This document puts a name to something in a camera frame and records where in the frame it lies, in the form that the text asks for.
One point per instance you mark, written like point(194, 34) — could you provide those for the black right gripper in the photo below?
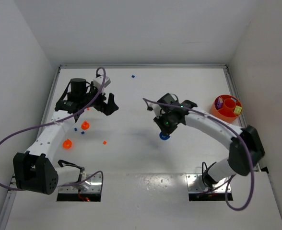
point(164, 127)

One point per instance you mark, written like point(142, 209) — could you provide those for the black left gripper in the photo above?
point(103, 104)

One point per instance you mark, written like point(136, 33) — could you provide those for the blue round lego piece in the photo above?
point(163, 137)

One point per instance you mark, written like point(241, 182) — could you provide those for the purple lego brick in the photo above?
point(218, 103)

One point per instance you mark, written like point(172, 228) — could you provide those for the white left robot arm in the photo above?
point(33, 169)

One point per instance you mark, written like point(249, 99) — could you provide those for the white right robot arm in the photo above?
point(243, 143)

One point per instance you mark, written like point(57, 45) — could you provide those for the orange round lego upper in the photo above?
point(85, 125)

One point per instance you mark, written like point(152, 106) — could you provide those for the orange round lego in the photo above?
point(67, 144)
point(85, 125)

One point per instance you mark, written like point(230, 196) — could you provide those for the orange round lego lower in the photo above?
point(67, 144)

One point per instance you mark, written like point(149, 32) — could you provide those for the orange round sorting container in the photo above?
point(226, 113)

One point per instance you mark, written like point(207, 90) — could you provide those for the lime green lego in container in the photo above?
point(237, 110)

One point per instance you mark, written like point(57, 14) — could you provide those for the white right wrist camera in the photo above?
point(158, 111)

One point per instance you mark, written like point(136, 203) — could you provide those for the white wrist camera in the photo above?
point(158, 111)
point(98, 82)

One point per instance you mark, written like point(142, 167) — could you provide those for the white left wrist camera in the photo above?
point(98, 82)

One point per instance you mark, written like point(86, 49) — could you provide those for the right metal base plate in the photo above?
point(195, 185)

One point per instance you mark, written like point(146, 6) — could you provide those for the metal base plate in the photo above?
point(195, 185)
point(92, 185)

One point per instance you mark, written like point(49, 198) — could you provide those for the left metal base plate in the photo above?
point(92, 185)

